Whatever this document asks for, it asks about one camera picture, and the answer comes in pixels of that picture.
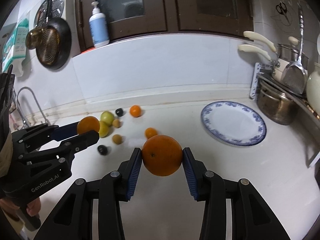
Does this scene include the cream handle saucepan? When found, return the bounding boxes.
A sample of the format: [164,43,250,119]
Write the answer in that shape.
[238,44,290,82]
[243,31,300,62]

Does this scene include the yellow pear front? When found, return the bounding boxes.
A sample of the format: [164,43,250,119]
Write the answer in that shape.
[99,121,110,138]

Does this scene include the blue soap pump bottle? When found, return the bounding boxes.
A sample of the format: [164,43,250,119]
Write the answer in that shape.
[89,1,110,48]

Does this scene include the brown kiwi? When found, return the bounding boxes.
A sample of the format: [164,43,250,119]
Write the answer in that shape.
[112,119,121,128]
[112,134,123,145]

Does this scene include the steel stock pot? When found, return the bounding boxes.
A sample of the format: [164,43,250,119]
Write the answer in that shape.
[257,80,299,126]

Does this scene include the brass strainer ladle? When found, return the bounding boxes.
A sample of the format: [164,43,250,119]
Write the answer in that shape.
[25,27,60,66]

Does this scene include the chrome tall faucet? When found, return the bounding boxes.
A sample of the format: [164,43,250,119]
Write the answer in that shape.
[14,86,51,129]

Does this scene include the dark plum back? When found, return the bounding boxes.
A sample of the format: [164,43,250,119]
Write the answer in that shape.
[115,108,124,116]

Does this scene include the steel spatula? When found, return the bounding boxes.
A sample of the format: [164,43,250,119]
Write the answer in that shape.
[281,4,308,95]

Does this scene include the white ceramic jar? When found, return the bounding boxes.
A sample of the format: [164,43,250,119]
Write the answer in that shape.
[306,62,320,114]

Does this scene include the dark plum front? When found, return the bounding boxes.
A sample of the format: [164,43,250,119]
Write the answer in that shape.
[97,145,108,155]

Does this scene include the small orange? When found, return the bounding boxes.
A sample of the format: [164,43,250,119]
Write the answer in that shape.
[76,116,100,134]
[144,127,158,139]

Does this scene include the blue white oval plate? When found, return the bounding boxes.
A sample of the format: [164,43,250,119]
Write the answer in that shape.
[200,101,267,147]

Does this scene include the cream handle saucepan upper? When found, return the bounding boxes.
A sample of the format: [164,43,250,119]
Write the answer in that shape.
[243,31,300,62]

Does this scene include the large orange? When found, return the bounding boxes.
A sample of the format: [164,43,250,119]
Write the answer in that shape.
[142,135,183,177]

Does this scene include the brown kiwi back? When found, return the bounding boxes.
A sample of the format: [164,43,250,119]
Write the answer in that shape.
[112,119,121,128]

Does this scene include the black frying pan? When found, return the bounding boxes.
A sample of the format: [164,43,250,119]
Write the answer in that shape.
[36,18,72,70]

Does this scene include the black scissors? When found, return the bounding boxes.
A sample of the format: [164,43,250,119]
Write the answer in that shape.
[276,2,289,23]

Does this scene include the dark plum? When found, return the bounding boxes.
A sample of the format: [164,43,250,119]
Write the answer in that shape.
[97,145,108,155]
[115,108,124,116]

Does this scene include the teal paper box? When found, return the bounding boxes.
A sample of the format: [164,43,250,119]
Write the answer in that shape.
[2,18,29,77]

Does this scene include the green pear back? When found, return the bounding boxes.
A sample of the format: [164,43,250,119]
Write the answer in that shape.
[100,111,114,126]

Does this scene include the person's left hand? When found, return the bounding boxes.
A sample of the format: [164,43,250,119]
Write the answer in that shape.
[0,197,41,217]

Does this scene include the corner metal shelf rack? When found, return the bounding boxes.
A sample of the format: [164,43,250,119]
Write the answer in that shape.
[249,62,320,168]

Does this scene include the brown kiwi front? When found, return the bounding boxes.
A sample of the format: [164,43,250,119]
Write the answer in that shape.
[112,134,123,145]

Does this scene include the cream handle saucepan lower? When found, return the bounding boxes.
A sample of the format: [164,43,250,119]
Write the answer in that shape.
[238,44,290,82]

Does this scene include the dark wooden window frame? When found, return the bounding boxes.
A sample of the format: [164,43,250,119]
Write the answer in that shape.
[75,0,253,51]

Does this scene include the round steel steamer rack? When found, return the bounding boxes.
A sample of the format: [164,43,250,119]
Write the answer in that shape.
[34,0,65,28]

